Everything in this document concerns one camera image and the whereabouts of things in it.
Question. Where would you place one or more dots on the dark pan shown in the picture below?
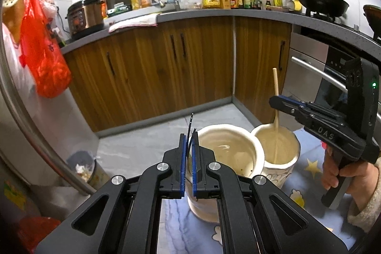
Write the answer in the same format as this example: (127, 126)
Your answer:
(373, 17)

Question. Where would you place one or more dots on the electric pressure cooker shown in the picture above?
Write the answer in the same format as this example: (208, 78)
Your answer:
(84, 14)

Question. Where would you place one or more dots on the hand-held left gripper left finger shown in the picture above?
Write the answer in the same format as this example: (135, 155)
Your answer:
(182, 164)

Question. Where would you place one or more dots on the red mesh bag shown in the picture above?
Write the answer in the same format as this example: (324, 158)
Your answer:
(38, 236)

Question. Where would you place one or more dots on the red plastic bag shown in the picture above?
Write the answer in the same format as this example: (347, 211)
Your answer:
(44, 57)

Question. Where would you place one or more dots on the stainless built-in oven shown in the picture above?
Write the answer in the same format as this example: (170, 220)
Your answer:
(309, 69)

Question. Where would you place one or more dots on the blue printed tablecloth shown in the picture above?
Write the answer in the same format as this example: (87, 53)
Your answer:
(305, 149)

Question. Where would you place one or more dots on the chrome metal pole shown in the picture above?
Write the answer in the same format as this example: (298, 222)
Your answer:
(35, 135)

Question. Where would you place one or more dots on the orange packet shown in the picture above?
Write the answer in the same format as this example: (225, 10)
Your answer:
(103, 7)

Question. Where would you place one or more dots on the wooden chopstick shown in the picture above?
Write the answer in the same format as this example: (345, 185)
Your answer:
(276, 87)

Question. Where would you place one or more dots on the white plastic bag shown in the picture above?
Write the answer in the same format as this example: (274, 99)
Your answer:
(18, 69)

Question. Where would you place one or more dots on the gas stove grate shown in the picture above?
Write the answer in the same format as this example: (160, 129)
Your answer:
(326, 16)

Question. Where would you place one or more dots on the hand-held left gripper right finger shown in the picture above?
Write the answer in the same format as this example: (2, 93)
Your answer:
(195, 164)

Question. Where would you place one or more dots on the person's right hand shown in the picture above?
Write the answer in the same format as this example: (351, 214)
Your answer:
(363, 179)

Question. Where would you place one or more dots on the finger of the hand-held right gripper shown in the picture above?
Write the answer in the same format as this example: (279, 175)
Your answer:
(284, 106)
(293, 100)

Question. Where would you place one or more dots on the person's right forearm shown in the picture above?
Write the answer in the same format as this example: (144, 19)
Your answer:
(369, 209)

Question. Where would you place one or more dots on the white ceramic utensil holder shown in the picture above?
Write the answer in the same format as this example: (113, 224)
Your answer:
(276, 172)

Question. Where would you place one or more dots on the trash bin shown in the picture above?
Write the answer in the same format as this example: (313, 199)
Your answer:
(89, 170)

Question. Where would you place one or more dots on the wooden kitchen cabinet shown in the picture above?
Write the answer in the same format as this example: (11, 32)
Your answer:
(148, 72)

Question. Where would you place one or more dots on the green packet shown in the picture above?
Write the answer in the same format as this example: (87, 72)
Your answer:
(119, 10)

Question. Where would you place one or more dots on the white dish cloth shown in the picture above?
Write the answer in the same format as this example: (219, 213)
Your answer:
(134, 23)

